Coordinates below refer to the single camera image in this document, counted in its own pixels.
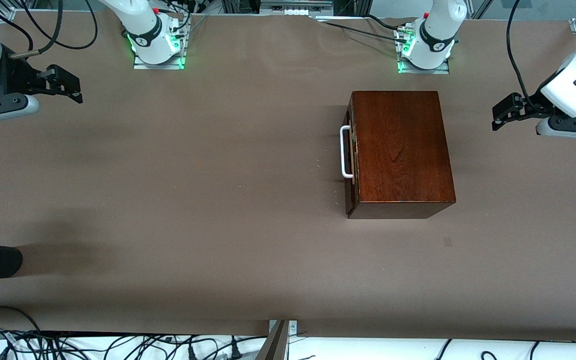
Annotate brown paper table cover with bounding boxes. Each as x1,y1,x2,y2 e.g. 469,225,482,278
0,10,576,343

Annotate aluminium bracket plate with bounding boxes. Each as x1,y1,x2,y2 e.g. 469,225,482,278
269,320,298,337

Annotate dark brown wooden cabinet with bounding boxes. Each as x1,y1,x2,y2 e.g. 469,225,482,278
348,90,457,220

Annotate black frame post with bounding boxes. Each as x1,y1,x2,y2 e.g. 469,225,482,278
333,0,373,17

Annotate black base cable bundle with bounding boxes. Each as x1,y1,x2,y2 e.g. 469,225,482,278
160,0,204,36

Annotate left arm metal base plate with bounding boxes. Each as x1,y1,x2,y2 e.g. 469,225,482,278
397,25,451,75

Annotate black cable loop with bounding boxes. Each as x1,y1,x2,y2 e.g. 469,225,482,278
0,306,43,335

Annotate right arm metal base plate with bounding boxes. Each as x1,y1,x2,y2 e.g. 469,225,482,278
133,20,188,71

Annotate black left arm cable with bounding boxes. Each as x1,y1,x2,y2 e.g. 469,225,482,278
506,0,539,108

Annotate grey metal strut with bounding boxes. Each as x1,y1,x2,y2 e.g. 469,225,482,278
255,320,290,360

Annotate tangled black cables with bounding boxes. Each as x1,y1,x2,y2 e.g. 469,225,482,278
0,327,269,360

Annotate black base power cable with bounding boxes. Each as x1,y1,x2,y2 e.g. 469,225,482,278
313,15,414,46

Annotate grey network switch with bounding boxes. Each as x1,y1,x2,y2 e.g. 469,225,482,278
260,0,334,16

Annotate wooden drawer with metal handle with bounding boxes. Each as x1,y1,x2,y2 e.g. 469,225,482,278
340,95,359,217

